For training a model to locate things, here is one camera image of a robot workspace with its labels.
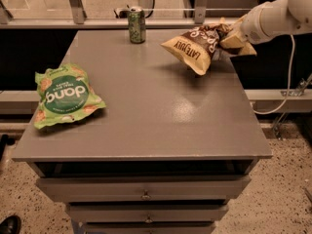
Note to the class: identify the brown Late July chip bag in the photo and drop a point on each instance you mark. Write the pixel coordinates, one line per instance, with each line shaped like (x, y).
(196, 47)

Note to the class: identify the top drawer with knob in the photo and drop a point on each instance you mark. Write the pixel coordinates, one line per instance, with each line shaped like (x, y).
(123, 189)

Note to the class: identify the dark object behind can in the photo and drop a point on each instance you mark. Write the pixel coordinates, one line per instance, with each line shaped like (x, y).
(121, 13)

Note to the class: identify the drawer with knob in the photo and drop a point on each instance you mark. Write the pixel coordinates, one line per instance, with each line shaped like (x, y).
(147, 213)
(123, 189)

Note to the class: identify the middle drawer with knob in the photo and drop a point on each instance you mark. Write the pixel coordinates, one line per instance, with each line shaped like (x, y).
(147, 213)

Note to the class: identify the green Dang chip bag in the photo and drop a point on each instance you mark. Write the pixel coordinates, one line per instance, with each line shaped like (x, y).
(66, 96)

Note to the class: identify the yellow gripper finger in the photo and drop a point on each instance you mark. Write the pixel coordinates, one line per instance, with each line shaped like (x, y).
(235, 38)
(246, 50)

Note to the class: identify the bottom drawer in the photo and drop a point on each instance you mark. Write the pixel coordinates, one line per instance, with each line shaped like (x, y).
(156, 228)

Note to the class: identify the metal railing frame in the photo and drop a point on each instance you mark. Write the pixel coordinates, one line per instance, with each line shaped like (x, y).
(98, 14)

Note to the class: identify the black shoe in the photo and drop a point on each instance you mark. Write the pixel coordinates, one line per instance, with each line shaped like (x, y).
(10, 225)

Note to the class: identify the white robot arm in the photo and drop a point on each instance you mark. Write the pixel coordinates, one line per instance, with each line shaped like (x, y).
(267, 21)

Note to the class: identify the grey drawer cabinet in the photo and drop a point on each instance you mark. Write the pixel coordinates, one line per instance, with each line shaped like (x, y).
(160, 119)

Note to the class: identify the green soda can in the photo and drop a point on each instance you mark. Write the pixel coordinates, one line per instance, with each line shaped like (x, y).
(136, 24)

